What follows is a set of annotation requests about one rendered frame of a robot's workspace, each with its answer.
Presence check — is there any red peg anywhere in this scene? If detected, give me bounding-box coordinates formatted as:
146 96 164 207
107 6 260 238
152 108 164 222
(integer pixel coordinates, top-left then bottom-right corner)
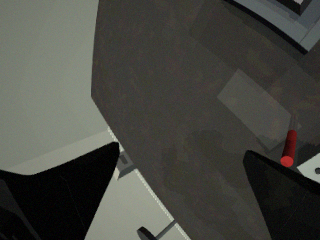
280 129 296 167

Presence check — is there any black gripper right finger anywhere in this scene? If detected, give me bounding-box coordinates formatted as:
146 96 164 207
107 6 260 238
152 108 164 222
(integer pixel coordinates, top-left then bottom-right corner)
243 149 320 240

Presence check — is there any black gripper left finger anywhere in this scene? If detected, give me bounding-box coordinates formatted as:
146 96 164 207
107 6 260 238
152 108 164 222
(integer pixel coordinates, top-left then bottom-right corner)
0 141 120 240

